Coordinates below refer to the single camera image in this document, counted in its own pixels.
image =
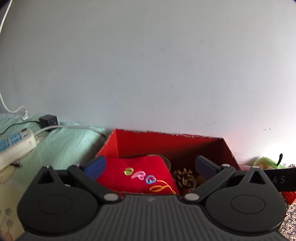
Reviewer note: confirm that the mint green bed sheet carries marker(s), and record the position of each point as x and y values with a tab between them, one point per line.
67	146

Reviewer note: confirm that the brown pine cone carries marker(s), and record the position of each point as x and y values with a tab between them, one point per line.
184	178

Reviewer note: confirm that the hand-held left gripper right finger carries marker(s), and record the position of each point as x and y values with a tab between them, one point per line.
204	169

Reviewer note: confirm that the pale yellow printed cloth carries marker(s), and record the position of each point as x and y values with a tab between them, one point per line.
8	204

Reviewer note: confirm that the white power strip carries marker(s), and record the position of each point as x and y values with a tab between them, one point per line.
16	144

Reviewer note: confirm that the black power adapter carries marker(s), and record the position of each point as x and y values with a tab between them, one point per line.
48	122

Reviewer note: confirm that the red embroidered cloth bag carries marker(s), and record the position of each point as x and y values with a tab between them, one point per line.
141	170

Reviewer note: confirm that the red cardboard box container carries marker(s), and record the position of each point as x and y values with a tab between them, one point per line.
166	144

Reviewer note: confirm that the small red packet box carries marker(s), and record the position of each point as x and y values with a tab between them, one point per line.
290	198

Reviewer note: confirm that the green plush toy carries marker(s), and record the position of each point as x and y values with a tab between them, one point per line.
266	162

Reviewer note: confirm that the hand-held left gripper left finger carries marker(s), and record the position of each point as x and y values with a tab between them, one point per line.
96	168

